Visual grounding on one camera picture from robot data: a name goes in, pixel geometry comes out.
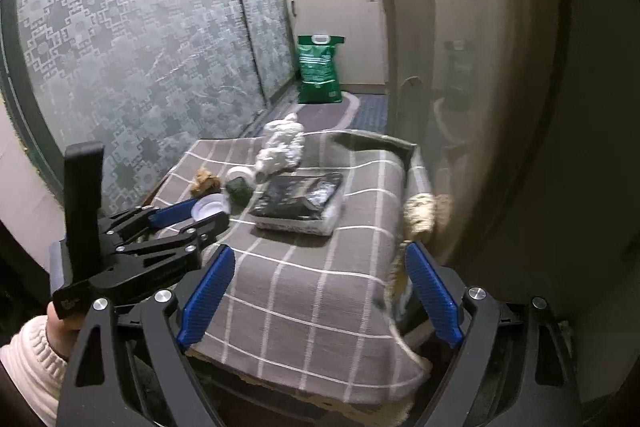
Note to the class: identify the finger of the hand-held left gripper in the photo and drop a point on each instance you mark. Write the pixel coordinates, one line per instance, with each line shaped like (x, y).
(200, 237)
(172, 214)

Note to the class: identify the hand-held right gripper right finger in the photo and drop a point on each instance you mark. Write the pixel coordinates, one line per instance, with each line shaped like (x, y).
(432, 297)

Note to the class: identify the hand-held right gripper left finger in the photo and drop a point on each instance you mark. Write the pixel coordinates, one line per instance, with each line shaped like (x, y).
(207, 292)

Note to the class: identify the brown walnut shell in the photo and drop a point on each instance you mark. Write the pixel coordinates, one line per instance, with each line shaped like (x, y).
(205, 183)

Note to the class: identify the white tissue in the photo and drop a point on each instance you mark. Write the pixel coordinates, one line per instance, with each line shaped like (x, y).
(280, 147)

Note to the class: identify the dark green crumpled ball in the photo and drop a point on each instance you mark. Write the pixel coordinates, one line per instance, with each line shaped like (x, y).
(239, 191)

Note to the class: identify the white round container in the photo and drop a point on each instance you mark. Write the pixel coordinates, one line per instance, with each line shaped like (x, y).
(240, 172)

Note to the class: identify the beige fluffy object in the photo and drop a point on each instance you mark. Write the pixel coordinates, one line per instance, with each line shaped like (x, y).
(420, 212)

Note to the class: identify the clear tray with black packet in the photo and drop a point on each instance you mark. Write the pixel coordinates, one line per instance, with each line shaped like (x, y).
(295, 199)

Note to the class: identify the grey checked tablecloth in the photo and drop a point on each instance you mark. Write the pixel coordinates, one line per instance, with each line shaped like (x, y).
(310, 287)

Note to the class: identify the patterned glass sliding door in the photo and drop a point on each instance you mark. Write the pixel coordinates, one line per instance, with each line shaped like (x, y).
(262, 7)
(125, 57)

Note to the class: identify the oval purple floor mat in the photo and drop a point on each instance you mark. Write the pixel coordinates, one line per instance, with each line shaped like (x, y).
(325, 114)

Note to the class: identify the blue striped floor mat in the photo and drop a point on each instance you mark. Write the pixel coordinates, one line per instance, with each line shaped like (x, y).
(370, 112)

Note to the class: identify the white refrigerator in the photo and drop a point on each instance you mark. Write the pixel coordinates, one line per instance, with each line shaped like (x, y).
(500, 57)

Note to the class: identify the white kitchen counter cabinet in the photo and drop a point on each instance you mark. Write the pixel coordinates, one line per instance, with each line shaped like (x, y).
(350, 27)

